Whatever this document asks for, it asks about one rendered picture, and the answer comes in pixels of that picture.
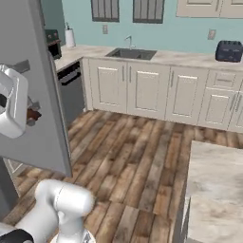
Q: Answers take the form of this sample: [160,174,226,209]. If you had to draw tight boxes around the dark framed window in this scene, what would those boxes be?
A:
[132,0,166,25]
[90,0,121,23]

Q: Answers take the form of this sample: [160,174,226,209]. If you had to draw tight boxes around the dark dishwasher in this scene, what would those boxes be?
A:
[56,61,87,128]

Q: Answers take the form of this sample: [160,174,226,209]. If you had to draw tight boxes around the white paper towel roll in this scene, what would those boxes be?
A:
[64,22,77,48]

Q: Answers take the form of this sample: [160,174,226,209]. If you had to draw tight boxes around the silver tap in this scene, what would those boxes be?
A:
[123,34,136,50]

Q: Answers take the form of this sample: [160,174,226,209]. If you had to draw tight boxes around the brown chicken drumstick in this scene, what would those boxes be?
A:
[26,108,43,122]

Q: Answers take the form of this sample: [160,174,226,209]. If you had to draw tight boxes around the grey fridge door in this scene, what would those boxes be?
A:
[0,0,73,178]

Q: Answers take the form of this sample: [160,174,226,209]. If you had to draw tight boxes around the cream wall cupboard run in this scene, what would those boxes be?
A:
[176,0,243,19]

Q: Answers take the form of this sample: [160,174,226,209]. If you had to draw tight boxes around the dark blue toaster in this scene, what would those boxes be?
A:
[215,40,243,64]

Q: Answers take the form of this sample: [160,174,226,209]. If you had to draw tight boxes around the grey metal sink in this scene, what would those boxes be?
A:
[104,47,159,62]

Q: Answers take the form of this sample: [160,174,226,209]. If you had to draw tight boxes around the grey fridge body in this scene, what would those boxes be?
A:
[0,157,20,221]

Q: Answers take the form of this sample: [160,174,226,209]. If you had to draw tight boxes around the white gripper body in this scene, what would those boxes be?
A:
[0,65,29,140]

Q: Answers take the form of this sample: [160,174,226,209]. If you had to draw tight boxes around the cream base cupboard run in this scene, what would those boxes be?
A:
[81,56,243,134]

